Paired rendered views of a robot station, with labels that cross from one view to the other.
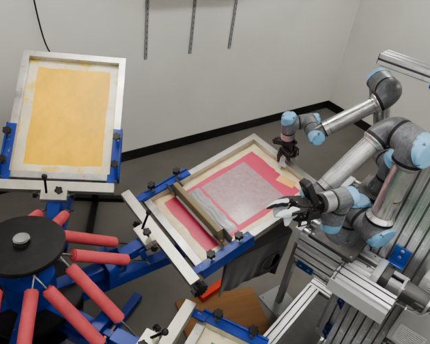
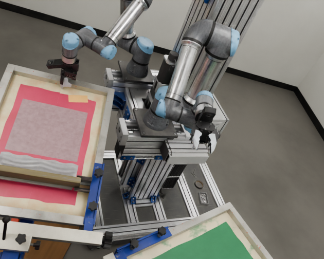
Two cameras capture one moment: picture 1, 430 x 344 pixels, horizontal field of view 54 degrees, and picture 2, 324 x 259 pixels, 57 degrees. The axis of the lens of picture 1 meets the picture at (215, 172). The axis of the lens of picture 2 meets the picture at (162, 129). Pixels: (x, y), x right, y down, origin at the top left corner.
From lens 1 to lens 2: 1.11 m
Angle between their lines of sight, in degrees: 52
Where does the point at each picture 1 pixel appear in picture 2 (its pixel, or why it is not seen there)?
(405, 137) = (222, 37)
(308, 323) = (106, 184)
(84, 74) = not seen: outside the picture
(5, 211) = not seen: outside the picture
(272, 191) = (75, 114)
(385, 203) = (204, 88)
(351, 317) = (151, 165)
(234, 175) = (28, 117)
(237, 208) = (61, 147)
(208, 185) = (11, 142)
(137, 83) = not seen: outside the picture
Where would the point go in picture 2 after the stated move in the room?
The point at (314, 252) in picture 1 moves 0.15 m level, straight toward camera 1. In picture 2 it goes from (141, 144) to (153, 164)
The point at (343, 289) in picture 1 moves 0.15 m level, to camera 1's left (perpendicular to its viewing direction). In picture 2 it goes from (180, 157) to (165, 170)
